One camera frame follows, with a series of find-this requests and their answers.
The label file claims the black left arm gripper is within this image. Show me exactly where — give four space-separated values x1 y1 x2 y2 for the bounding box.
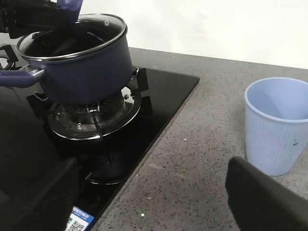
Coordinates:
0 0 72 39

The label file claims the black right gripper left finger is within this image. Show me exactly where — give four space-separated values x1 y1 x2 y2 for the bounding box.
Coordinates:
0 158 79 231

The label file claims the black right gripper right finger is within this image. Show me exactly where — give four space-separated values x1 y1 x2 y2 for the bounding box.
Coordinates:
225 156 308 231

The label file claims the light blue ribbed plastic cup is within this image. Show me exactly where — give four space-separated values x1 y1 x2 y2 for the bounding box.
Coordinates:
244 77 308 176

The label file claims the dark blue cooking pot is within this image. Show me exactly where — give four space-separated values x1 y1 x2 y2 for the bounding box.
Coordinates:
0 35 133 104

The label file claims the black metal pot support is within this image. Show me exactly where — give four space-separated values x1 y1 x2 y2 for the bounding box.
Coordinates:
26 67 153 140

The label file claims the blue energy label sticker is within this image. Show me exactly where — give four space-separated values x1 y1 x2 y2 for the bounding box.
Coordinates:
65 206 94 231

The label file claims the black glass gas stove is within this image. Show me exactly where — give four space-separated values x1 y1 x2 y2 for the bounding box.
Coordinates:
0 44 200 231

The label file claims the black round gas burner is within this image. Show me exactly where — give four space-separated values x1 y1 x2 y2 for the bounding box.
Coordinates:
54 92 125 128

